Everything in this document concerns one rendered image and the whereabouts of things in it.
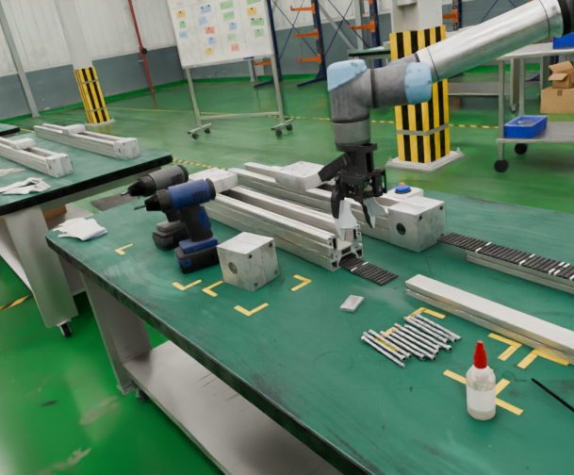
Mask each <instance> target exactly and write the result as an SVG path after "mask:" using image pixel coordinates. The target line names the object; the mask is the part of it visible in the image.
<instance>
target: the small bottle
mask: <svg viewBox="0 0 574 475"><path fill-rule="evenodd" d="M467 412H468V413H469V414H470V415H471V416H472V417H473V418H475V419H478V420H489V419H491V418H492V417H494V416H495V413H496V377H495V374H494V373H493V371H492V370H491V369H490V367H489V366H488V365H487V355H486V352H485V349H484V344H483V342H482V341H481V340H478V342H477V346H476V349H475V353H474V365H473V366H472V367H471V368H470V369H469V370H468V372H467Z"/></svg>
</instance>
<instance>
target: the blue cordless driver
mask: <svg viewBox="0 0 574 475"><path fill-rule="evenodd" d="M215 197H216V190H215V187H214V184H213V181H212V180H211V179H209V178H206V179H205V180H204V178H202V179H198V180H194V181H190V182H187V183H183V184H179V185H176V186H172V187H168V190H166V189H160V190H157V191H156V194H154V195H153V196H151V197H149V198H147V199H145V200H144V201H143V202H144V205H140V206H136V207H134V210H137V209H141V208H144V207H145V208H146V211H161V212H163V213H167V212H170V211H172V209H173V210H174V211H176V210H179V211H178V212H177V215H178V217H179V220H180V221H181V222H182V223H184V224H185V225H186V228H187V230H188V233H189V237H190V238H189V239H186V240H182V241H180V242H179V247H180V248H176V249H175V250H174V256H175V259H176V261H177V264H178V266H179V268H180V270H181V271H182V272H183V273H184V274H186V273H190V272H193V271H196V270H201V269H204V268H207V267H211V266H214V265H217V264H220V259H219V255H218V251H217V246H218V245H220V244H221V242H220V241H219V240H218V238H217V237H215V236H214V235H213V233H212V231H211V227H212V224H211V222H210V219H209V217H208V215H207V213H206V211H205V207H204V206H201V205H200V204H204V203H207V202H209V199H211V200H215Z"/></svg>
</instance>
